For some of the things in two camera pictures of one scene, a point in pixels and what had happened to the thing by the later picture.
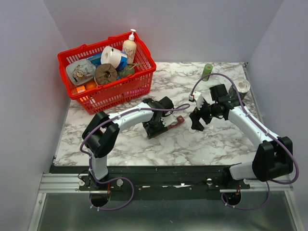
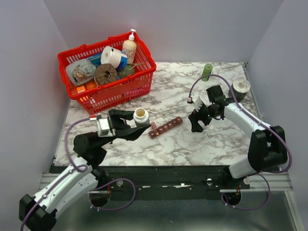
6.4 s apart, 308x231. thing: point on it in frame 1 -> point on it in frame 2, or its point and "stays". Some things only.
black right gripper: [195, 117] stays
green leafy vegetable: [128, 70] stays
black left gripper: [151, 133] -> [119, 124]
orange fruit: [91, 84] stays
